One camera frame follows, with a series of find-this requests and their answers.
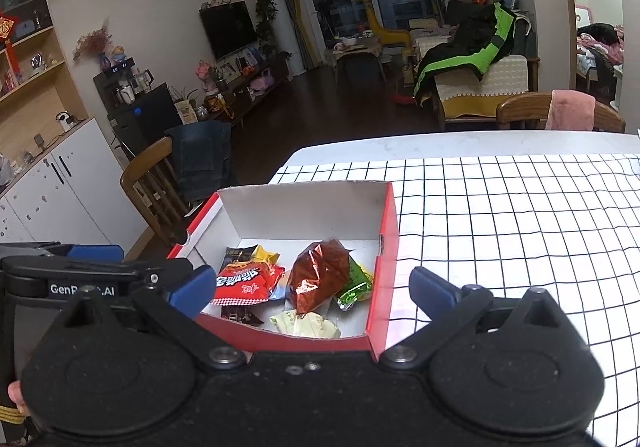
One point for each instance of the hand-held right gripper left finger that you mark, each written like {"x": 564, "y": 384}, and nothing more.
{"x": 192, "y": 293}

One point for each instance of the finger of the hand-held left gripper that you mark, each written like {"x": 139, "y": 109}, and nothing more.
{"x": 95, "y": 253}
{"x": 150, "y": 268}

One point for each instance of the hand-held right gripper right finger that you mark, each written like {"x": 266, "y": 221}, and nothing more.
{"x": 434, "y": 293}

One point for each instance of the dark brown snack packet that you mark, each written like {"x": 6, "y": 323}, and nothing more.
{"x": 240, "y": 315}

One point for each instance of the red orange snack packet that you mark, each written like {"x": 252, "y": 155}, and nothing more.
{"x": 245, "y": 283}

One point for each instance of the dark blue snack packet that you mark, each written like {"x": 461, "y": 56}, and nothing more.
{"x": 237, "y": 255}

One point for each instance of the green foil snack packet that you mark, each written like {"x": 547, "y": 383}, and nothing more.
{"x": 356, "y": 289}

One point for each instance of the yellow bear snack packet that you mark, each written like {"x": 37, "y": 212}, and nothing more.
{"x": 265, "y": 254}

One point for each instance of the light blue cookie packet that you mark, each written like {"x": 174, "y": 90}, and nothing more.
{"x": 280, "y": 292}

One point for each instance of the brown foil snack packet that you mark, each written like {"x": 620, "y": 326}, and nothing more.
{"x": 320, "y": 277}

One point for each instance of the pale green snack packet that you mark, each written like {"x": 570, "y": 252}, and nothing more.
{"x": 305, "y": 326}

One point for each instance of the red cardboard box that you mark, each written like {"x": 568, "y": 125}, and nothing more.
{"x": 300, "y": 212}

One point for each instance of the person's left hand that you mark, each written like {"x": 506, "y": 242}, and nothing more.
{"x": 16, "y": 397}

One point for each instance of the white cabinet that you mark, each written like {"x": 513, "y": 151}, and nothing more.
{"x": 65, "y": 197}

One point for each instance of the wooden dining chair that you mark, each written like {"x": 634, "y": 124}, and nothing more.
{"x": 520, "y": 109}
{"x": 150, "y": 187}

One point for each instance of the checkered tablecloth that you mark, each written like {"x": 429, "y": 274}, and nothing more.
{"x": 500, "y": 237}

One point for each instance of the blue jeans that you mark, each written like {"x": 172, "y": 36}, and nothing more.
{"x": 200, "y": 157}

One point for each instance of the black drinks machine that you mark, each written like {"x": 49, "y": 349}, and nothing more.
{"x": 140, "y": 112}

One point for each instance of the dark television stand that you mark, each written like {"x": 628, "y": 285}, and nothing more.
{"x": 250, "y": 92}

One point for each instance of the dried flower vase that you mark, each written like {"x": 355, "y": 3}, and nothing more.
{"x": 97, "y": 49}

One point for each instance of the pink flowers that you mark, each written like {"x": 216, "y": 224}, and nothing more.
{"x": 204, "y": 72}

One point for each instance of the white yellow sofa cover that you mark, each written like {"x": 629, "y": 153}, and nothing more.
{"x": 480, "y": 87}

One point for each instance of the pink plush toy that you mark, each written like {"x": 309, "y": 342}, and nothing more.
{"x": 261, "y": 81}

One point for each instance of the pink towel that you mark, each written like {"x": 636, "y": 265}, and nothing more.
{"x": 570, "y": 109}

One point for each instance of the red hanging ornament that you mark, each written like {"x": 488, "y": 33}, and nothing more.
{"x": 6, "y": 39}

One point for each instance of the black green jacket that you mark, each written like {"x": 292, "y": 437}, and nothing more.
{"x": 465, "y": 47}

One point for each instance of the black television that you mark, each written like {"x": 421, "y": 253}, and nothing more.
{"x": 227, "y": 31}

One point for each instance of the wooden coffee table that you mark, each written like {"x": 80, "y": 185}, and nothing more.
{"x": 355, "y": 54}

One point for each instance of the yellow giraffe toy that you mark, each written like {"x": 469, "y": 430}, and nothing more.
{"x": 385, "y": 27}

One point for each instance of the green potted plant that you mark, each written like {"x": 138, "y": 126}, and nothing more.
{"x": 266, "y": 17}

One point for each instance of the tall white air conditioner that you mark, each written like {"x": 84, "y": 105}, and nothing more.
{"x": 282, "y": 22}

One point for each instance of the bed with clothes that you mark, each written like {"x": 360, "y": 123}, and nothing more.
{"x": 600, "y": 52}

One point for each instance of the wooden wall shelf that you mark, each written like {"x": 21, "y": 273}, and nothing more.
{"x": 35, "y": 77}

